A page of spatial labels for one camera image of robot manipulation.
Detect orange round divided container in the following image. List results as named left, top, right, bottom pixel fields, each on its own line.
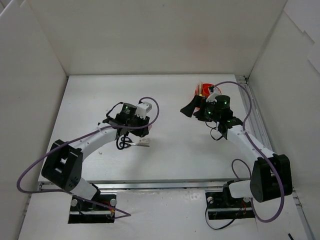
left=194, top=83, right=213, bottom=98

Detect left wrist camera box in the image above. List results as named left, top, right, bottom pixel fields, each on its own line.
left=135, top=101, right=152, bottom=119

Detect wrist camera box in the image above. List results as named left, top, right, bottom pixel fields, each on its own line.
left=206, top=85, right=221, bottom=103
left=135, top=101, right=152, bottom=119

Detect black handled scissors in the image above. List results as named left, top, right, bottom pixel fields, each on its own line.
left=116, top=138, right=142, bottom=150

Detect white staples box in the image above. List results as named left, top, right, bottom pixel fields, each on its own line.
left=138, top=138, right=151, bottom=147

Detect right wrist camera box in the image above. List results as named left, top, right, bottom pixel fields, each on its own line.
left=206, top=85, right=221, bottom=103

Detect aluminium rail frame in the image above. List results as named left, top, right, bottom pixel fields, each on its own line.
left=31, top=74, right=314, bottom=240

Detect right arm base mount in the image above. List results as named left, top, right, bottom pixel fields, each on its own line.
left=205, top=180, right=255, bottom=220

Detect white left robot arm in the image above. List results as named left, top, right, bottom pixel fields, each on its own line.
left=41, top=102, right=152, bottom=210

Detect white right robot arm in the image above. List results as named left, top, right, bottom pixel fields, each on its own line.
left=180, top=95, right=293, bottom=206

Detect yellow slim highlighter pen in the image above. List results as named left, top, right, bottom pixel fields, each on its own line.
left=196, top=81, right=203, bottom=95

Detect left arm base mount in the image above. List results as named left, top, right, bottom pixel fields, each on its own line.
left=68, top=194, right=117, bottom=224

